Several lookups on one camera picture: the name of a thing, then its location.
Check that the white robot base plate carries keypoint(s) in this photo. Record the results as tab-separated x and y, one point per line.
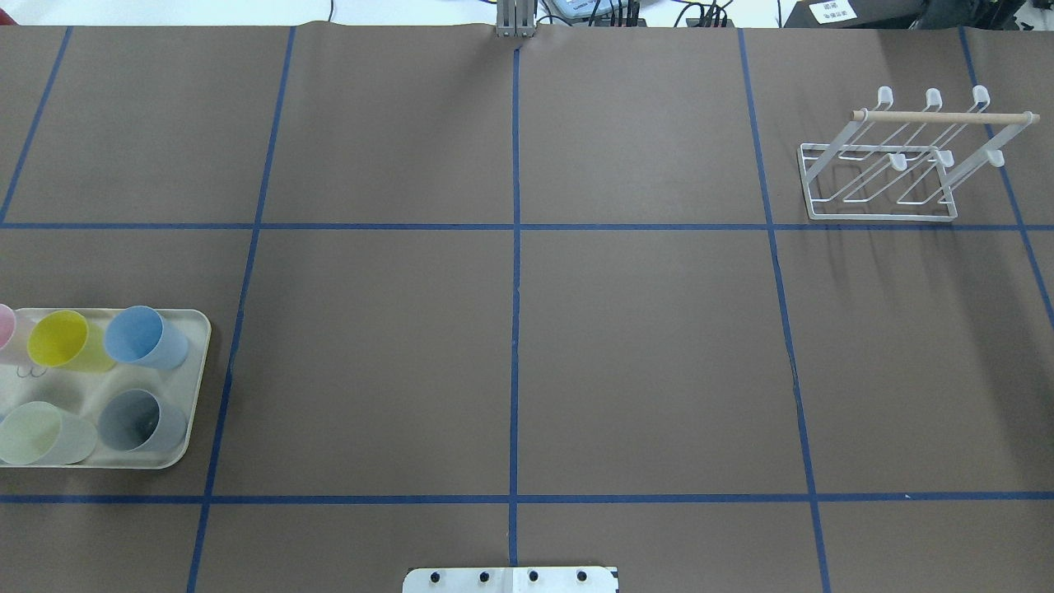
513	579

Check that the light green plastic cup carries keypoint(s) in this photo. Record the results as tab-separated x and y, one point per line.
40	434

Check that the grey plastic cup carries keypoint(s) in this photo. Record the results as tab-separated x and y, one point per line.
137	421

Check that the aluminium frame post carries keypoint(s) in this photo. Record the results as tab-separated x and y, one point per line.
516	18

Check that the right teach pendant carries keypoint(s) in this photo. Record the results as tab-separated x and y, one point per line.
582	9

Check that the pink plastic cup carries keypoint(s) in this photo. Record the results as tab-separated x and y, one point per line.
16	329

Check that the yellow plastic cup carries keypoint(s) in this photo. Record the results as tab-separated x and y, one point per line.
68	340

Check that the blue plastic cup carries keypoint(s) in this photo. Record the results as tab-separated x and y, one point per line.
143	337

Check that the cream plastic tray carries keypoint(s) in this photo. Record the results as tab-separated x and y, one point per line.
87	394

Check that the white wire cup rack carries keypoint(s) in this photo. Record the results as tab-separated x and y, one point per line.
889	166

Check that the black box with label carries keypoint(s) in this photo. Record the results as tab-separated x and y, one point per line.
853	14

